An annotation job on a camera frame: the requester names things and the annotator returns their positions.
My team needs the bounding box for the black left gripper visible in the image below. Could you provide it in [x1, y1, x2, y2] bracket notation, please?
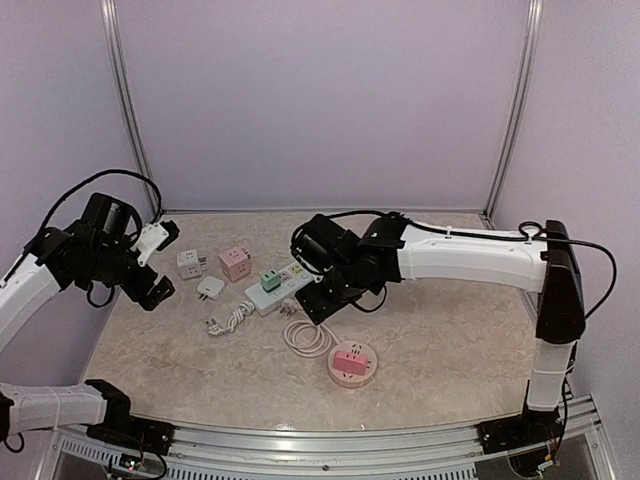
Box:
[88, 235, 175, 310]

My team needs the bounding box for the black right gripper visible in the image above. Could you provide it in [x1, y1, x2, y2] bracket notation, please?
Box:
[294, 261, 366, 324]

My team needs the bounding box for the white multicolour power strip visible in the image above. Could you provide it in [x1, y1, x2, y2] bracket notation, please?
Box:
[245, 262, 321, 316]

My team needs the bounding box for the green cube plug adapter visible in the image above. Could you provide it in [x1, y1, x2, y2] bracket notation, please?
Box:
[260, 269, 281, 293]

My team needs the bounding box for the white cube adapter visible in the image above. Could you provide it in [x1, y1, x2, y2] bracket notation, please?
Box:
[176, 249, 208, 280]

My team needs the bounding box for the pink plug adapter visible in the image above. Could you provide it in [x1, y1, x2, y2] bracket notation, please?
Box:
[330, 350, 372, 377]

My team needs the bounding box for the pink round socket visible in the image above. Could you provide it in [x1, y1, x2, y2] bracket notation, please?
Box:
[326, 340, 378, 389]

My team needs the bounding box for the pink cube socket adapter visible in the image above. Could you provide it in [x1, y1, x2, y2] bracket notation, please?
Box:
[218, 247, 252, 283]

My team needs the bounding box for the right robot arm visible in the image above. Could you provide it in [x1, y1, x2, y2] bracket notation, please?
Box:
[290, 212, 586, 444]

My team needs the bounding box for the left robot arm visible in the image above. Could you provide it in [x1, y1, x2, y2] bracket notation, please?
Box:
[1, 193, 180, 445]

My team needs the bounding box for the white small plug adapter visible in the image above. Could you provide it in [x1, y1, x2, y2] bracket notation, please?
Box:
[196, 276, 225, 301]

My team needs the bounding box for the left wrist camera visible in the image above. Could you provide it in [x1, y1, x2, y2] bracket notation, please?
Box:
[132, 220, 180, 267]

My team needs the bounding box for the white power strip cord plug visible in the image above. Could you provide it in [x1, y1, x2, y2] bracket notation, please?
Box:
[205, 300, 256, 337]

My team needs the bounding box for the left black camera cable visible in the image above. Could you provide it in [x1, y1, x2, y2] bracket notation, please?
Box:
[34, 168, 164, 241]

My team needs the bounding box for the black camera cable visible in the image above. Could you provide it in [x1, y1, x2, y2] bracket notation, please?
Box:
[34, 168, 164, 241]
[291, 209, 391, 251]

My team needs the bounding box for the right black camera cable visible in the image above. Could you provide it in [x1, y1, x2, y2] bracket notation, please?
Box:
[291, 209, 391, 251]

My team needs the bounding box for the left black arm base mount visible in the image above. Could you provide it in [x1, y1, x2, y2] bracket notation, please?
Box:
[85, 379, 176, 455]

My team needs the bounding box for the aluminium front frame rail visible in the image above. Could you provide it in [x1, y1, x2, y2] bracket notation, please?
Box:
[37, 396, 618, 479]

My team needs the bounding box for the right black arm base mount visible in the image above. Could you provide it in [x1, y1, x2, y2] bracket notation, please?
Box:
[476, 403, 564, 454]

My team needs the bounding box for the left aluminium corner post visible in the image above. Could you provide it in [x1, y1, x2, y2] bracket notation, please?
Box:
[98, 0, 161, 216]

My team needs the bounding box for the aluminium corner post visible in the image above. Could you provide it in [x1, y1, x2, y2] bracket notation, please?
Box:
[483, 0, 544, 224]
[98, 0, 161, 216]

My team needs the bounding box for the right aluminium corner post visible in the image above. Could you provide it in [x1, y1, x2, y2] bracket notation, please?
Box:
[483, 0, 544, 224]

